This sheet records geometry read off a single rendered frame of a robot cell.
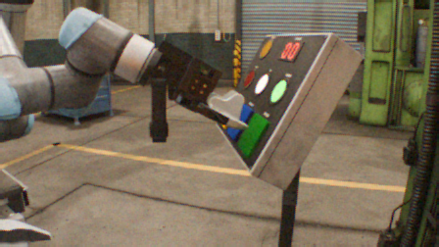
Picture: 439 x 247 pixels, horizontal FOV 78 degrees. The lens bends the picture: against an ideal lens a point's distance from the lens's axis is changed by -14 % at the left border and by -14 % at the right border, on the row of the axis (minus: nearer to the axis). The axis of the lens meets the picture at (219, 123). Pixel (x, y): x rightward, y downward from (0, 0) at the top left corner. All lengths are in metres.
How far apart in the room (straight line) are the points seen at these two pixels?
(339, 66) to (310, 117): 0.10
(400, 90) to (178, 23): 6.22
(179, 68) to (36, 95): 0.23
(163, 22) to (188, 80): 8.73
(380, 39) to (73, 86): 4.71
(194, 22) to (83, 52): 8.31
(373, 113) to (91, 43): 4.74
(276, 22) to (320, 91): 7.61
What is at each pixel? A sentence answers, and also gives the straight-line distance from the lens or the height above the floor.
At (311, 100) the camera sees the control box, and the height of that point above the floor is 1.08.
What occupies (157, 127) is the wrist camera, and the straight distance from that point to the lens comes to 0.53.
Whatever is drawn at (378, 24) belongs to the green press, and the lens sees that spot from 5.02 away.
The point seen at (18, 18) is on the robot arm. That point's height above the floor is 1.26.
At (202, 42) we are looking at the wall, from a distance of 8.69.
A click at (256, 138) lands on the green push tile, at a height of 1.01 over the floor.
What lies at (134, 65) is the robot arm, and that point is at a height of 1.15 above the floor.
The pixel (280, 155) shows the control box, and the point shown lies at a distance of 0.54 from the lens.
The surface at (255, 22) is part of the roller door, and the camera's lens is 8.23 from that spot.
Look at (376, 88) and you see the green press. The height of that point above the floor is 0.58.
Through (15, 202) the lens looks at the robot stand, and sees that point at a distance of 1.16.
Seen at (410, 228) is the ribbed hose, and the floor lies 0.90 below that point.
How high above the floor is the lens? 1.18
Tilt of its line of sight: 15 degrees down
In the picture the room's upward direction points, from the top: straight up
